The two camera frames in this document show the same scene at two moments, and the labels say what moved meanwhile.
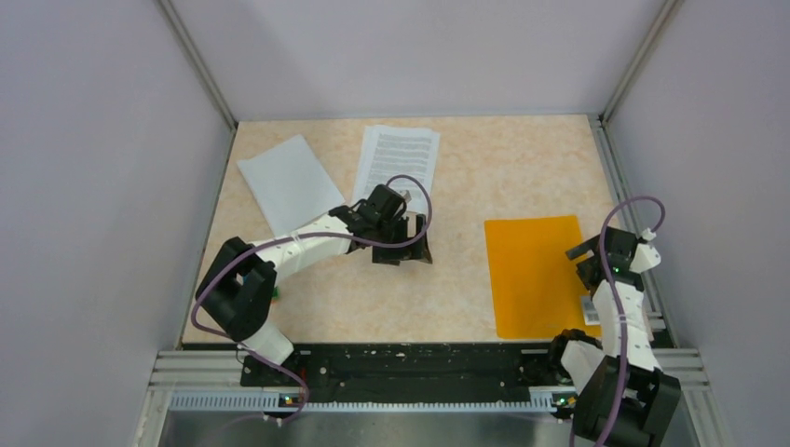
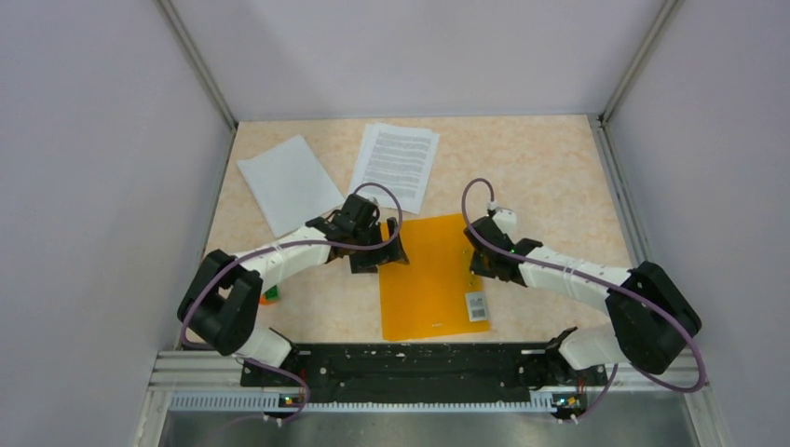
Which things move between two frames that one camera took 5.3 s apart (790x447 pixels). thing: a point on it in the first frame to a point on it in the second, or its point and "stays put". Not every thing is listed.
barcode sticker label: (590, 314) to (477, 305)
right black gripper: (592, 244) to (478, 268)
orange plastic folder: (537, 290) to (436, 294)
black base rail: (406, 372) stays put
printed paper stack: (401, 158) stays put
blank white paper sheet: (290, 185) stays put
